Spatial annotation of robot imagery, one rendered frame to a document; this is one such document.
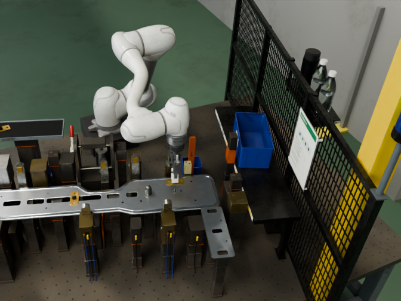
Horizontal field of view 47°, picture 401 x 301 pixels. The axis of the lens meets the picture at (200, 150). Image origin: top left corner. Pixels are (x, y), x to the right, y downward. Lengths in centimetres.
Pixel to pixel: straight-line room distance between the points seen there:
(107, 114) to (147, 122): 98
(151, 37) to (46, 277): 123
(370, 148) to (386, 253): 107
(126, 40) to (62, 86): 269
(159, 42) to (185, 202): 79
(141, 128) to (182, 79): 320
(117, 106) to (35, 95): 212
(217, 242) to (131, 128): 62
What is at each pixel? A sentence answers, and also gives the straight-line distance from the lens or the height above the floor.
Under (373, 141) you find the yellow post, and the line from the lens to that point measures 164.
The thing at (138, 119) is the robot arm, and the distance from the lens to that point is 186.
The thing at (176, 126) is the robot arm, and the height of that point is 143.
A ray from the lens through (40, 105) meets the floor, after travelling 468.
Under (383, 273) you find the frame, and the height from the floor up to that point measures 52.
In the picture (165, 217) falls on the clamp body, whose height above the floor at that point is 105.
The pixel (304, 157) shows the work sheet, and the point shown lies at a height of 128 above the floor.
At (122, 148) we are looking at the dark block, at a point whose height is 112.
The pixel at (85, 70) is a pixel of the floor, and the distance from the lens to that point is 519.
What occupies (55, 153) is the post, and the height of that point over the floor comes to 110.
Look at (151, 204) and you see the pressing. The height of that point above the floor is 100.
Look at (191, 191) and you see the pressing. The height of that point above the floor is 100.
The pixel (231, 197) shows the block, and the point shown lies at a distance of 214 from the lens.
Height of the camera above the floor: 256
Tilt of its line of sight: 39 degrees down
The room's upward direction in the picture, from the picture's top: 5 degrees clockwise
